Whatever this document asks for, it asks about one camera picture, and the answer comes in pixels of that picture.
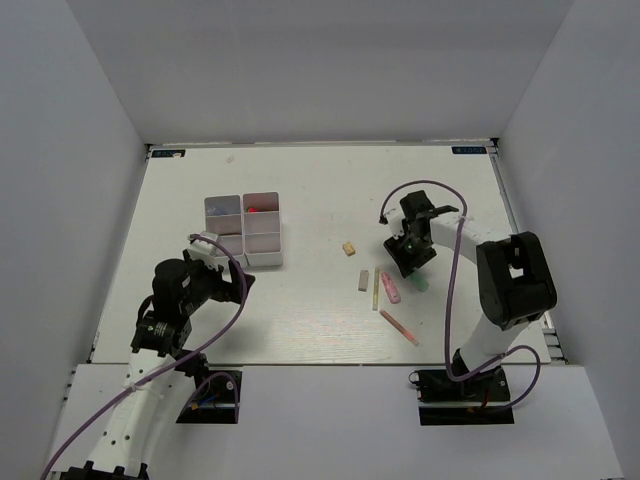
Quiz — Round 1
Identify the blue label sticker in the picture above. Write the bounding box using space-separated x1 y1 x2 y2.
451 146 487 155
151 149 186 158

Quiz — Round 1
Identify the white organizer container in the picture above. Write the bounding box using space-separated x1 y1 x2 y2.
204 195 248 268
242 192 283 268

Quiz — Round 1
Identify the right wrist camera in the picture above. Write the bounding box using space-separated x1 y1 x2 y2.
382 208 405 240

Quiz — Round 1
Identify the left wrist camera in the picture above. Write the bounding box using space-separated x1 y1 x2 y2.
186 231 219 261

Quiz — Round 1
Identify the orange slim highlighter pen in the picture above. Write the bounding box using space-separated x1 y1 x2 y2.
379 309 419 347

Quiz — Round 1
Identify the blue label sticker right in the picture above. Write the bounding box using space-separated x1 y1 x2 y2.
451 146 487 155

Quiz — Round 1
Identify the white left organizer container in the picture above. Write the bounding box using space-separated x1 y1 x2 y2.
204 195 248 268

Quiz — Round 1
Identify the yellow beige eraser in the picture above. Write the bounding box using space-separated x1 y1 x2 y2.
342 242 356 256

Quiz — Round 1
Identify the blue label sticker left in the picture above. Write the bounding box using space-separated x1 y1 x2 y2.
151 149 186 158

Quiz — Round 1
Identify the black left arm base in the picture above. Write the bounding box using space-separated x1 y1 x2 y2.
176 369 243 425

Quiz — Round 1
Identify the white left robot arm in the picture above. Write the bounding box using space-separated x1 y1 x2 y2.
52 234 255 479

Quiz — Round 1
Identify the yellow slim highlighter pen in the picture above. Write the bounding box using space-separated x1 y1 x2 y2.
372 266 380 311

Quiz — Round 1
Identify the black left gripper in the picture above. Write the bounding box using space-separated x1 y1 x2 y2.
181 247 255 314

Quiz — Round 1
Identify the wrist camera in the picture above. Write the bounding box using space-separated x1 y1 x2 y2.
382 208 405 240
186 231 219 261

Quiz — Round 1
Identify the grey white eraser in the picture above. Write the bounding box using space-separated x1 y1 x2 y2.
358 270 370 292

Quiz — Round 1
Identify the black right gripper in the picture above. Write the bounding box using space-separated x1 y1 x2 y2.
384 226 438 277

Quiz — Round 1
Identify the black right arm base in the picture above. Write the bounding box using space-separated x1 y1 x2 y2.
408 367 514 426

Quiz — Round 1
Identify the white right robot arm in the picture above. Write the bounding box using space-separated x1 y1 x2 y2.
379 190 557 399

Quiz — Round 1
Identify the white right organizer container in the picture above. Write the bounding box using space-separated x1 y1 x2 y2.
242 192 283 268

